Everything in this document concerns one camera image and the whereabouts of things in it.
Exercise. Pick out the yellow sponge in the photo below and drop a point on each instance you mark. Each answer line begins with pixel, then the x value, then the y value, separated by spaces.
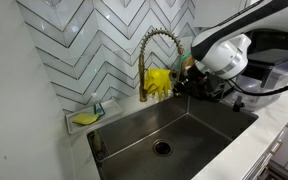
pixel 85 119

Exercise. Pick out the white upper cabinets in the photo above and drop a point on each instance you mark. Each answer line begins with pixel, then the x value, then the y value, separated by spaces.
pixel 209 13

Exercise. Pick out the black microwave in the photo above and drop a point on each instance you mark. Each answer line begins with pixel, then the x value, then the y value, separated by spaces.
pixel 268 49

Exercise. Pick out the yellow rubber gloves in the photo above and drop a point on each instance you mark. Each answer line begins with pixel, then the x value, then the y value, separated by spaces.
pixel 157 81

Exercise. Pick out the stainless steel sink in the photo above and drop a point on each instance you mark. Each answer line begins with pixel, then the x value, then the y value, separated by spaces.
pixel 197 130

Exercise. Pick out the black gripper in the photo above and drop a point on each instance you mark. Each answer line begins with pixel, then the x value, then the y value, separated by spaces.
pixel 202 86

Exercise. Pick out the sink drain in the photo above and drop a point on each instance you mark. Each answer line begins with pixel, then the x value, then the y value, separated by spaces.
pixel 162 148

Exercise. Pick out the white soap tray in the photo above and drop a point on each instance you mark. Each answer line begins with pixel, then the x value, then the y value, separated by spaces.
pixel 106 110

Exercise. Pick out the clear soap dispenser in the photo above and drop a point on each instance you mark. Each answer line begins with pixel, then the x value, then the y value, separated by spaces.
pixel 98 109

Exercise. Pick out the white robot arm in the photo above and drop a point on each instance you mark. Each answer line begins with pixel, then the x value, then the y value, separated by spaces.
pixel 222 49

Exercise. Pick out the gold spring kitchen faucet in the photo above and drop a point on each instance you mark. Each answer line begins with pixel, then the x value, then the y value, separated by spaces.
pixel 146 49

